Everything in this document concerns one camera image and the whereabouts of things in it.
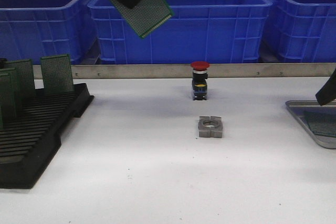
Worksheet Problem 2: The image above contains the green perforated circuit board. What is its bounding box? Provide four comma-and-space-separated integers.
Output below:
4, 59, 36, 113
1, 68, 18, 83
40, 54, 75, 95
1, 73, 14, 130
109, 0, 174, 38
303, 111, 335, 138

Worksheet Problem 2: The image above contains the silver metal tray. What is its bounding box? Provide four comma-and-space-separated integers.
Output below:
286, 100, 335, 149

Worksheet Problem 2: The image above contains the black slotted board rack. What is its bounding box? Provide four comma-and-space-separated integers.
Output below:
1, 83, 93, 189

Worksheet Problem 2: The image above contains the right blue plastic crate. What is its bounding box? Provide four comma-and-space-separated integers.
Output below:
262, 0, 335, 63

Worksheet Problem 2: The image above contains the blue plastic crate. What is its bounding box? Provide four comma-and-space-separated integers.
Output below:
88, 0, 271, 65
1, 0, 97, 65
262, 0, 335, 63

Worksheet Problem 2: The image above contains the left blue plastic crate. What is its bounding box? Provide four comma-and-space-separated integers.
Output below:
1, 0, 97, 65

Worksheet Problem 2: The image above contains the centre blue plastic crate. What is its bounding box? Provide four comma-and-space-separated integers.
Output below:
88, 0, 271, 65

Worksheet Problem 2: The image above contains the grey metal clamp block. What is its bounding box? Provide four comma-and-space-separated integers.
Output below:
197, 116, 224, 138

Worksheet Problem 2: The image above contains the red emergency stop button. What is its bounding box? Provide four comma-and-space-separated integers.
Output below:
191, 61, 210, 100

